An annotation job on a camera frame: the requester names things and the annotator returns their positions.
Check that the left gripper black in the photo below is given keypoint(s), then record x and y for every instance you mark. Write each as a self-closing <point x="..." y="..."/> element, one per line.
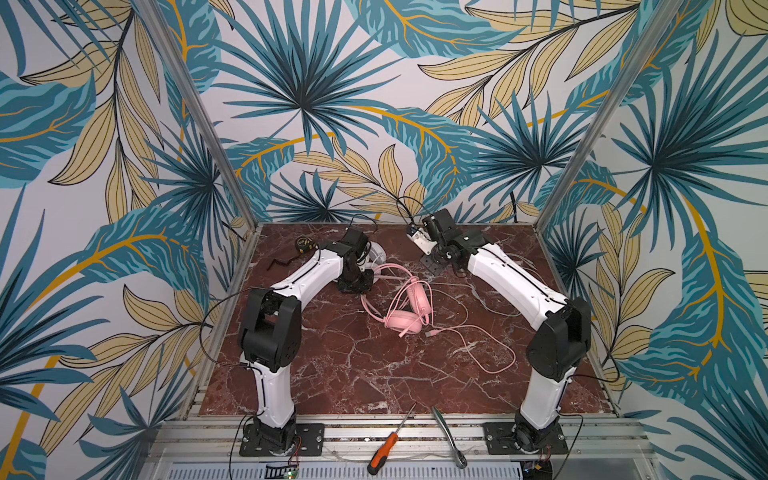
<point x="357" y="282"/>

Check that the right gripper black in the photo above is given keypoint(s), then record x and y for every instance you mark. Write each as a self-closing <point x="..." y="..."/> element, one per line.
<point x="435" y="261"/>

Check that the pink cat-ear headphones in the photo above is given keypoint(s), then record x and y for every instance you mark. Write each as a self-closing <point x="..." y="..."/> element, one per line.
<point x="411" y="308"/>

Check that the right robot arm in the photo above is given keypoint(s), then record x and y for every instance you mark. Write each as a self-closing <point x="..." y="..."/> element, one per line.
<point x="561" y="325"/>

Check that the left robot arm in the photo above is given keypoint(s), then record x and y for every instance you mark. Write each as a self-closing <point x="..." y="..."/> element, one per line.
<point x="270" y="335"/>

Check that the white headphones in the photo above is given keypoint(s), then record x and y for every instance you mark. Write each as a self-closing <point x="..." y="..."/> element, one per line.
<point x="374" y="256"/>

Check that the black hex key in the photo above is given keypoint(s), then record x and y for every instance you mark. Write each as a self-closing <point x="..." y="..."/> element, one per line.
<point x="280" y="262"/>

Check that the metal pliers tool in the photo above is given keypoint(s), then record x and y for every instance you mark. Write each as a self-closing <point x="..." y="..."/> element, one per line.
<point x="457" y="455"/>

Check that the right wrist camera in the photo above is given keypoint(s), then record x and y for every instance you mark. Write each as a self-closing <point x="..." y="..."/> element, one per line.
<point x="419" y="237"/>

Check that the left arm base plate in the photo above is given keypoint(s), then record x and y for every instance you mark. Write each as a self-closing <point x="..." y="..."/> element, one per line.
<point x="304" y="439"/>

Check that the orange handle screwdriver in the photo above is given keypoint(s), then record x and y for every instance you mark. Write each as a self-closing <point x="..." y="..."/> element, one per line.
<point x="381" y="455"/>

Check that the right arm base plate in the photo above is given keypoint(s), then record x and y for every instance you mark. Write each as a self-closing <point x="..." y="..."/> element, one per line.
<point x="508" y="438"/>

